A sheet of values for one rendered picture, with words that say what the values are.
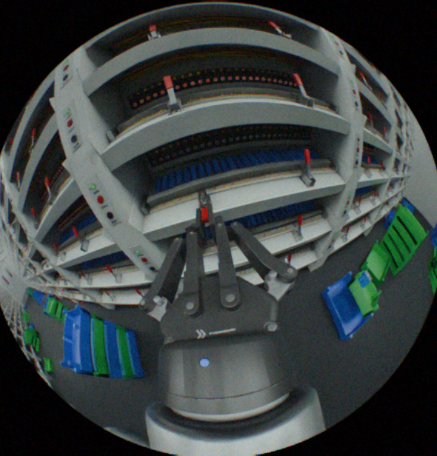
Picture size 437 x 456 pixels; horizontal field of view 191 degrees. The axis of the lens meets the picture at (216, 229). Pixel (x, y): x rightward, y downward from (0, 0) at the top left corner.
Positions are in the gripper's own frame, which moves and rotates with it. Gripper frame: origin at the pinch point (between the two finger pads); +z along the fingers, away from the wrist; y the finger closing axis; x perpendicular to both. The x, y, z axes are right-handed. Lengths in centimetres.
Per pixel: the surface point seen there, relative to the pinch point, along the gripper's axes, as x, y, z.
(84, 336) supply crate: -23, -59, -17
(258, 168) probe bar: 4.4, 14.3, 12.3
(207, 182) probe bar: 3.7, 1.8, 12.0
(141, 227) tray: -0.3, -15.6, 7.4
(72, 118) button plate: 29.9, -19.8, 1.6
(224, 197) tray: 0.1, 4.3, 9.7
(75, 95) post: 35.3, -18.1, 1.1
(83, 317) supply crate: -21, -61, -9
